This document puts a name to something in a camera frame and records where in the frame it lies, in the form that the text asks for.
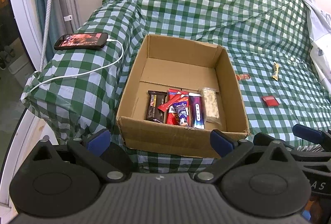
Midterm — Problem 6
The yellow snack bar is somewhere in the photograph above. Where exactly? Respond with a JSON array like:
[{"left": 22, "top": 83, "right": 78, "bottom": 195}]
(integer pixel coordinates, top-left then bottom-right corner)
[{"left": 272, "top": 62, "right": 281, "bottom": 82}]

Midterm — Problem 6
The brown cardboard box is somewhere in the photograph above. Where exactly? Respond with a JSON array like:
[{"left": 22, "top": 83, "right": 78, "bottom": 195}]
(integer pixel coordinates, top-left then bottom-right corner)
[{"left": 116, "top": 34, "right": 251, "bottom": 160}]

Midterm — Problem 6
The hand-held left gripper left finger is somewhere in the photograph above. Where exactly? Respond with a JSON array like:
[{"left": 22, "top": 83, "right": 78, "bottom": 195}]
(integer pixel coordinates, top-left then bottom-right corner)
[{"left": 22, "top": 129, "right": 127, "bottom": 183}]

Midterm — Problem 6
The white printed cloth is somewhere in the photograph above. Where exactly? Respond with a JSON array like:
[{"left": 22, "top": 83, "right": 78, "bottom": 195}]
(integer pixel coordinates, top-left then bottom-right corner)
[{"left": 290, "top": 0, "right": 331, "bottom": 90}]

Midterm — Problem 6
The purple white snack packet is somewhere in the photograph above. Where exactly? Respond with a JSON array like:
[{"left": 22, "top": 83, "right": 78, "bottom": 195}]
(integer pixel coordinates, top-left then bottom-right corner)
[{"left": 188, "top": 93, "right": 207, "bottom": 129}]

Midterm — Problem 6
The black white braided cable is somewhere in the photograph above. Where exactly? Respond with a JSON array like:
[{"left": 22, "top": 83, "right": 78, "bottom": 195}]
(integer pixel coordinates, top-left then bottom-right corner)
[{"left": 38, "top": 0, "right": 57, "bottom": 72}]

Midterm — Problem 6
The clear nut bar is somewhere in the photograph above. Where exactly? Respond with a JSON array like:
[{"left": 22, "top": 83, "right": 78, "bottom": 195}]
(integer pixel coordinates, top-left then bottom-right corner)
[{"left": 200, "top": 87, "right": 220, "bottom": 124}]

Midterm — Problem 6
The black smartphone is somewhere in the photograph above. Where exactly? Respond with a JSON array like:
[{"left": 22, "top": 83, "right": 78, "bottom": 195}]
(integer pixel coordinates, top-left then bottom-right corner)
[{"left": 54, "top": 33, "right": 109, "bottom": 51}]

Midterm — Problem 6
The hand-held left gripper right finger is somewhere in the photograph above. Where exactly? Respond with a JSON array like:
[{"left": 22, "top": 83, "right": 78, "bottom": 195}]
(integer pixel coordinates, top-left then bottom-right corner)
[{"left": 194, "top": 129, "right": 302, "bottom": 184}]

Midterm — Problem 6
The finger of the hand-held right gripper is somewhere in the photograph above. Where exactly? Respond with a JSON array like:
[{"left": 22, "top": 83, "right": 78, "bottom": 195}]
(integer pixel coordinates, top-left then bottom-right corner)
[
  {"left": 253, "top": 132, "right": 296, "bottom": 155},
  {"left": 293, "top": 124, "right": 331, "bottom": 146}
]

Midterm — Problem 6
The white charging cable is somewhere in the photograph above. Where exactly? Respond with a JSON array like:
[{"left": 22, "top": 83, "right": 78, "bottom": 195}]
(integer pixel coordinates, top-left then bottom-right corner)
[{"left": 20, "top": 38, "right": 124, "bottom": 100}]

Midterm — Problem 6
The red biscuit stick box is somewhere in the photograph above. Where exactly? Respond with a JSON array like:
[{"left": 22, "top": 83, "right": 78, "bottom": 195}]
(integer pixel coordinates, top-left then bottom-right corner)
[{"left": 165, "top": 88, "right": 191, "bottom": 126}]

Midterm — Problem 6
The dark brown chocolate bar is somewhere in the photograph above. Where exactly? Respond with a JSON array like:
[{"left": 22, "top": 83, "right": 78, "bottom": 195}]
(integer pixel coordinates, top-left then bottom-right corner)
[{"left": 145, "top": 90, "right": 168, "bottom": 123}]

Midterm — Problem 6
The white door frame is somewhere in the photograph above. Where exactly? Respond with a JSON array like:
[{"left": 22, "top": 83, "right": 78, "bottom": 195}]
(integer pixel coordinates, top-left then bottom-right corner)
[{"left": 5, "top": 0, "right": 84, "bottom": 73}]

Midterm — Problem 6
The slim red stick packet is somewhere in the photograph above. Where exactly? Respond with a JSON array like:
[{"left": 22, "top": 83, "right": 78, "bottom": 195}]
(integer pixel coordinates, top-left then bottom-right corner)
[{"left": 158, "top": 93, "right": 190, "bottom": 112}]

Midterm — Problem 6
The small red packet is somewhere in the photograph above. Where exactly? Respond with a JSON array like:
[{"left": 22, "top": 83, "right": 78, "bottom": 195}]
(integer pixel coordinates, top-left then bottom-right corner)
[{"left": 261, "top": 95, "right": 279, "bottom": 107}]

